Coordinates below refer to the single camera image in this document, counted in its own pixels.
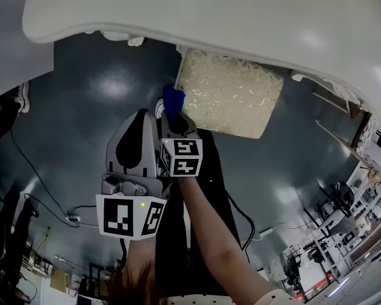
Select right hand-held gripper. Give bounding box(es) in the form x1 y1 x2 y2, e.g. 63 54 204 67
159 111 204 179

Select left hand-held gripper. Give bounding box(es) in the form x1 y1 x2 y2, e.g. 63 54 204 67
95 109 173 241

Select blue cloth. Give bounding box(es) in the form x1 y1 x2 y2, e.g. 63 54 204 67
162 86 186 121

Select gold patterned cushioned stool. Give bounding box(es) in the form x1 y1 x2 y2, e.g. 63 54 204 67
174 48 285 140

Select person's right forearm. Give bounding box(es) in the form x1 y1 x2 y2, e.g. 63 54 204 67
177 175 276 298

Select person's left forearm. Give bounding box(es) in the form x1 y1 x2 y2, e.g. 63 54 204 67
125 238 156 266

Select white dressing table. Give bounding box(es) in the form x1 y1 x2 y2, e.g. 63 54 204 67
21 0 381 130

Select person's left white shoe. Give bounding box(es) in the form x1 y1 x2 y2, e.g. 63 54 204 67
154 98 166 119

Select person's black trousers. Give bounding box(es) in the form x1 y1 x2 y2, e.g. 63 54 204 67
154 132 244 298

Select black office chair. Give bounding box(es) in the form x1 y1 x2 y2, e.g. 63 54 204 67
304 181 366 238

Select dark-seat wooden stool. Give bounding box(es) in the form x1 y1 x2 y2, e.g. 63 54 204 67
311 84 369 120

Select wooden chair with patterned cushion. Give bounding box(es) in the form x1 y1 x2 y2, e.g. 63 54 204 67
316 114 381 179

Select person's polka-dot shirt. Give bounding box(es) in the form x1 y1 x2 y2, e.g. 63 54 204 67
168 289 305 305

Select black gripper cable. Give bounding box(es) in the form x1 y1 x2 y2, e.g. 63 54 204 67
227 192 257 250
119 238 130 263

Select black floor cable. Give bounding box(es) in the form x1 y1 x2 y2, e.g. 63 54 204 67
10 128 98 227

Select white power strip with cable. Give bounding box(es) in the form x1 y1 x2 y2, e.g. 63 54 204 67
252 222 305 241

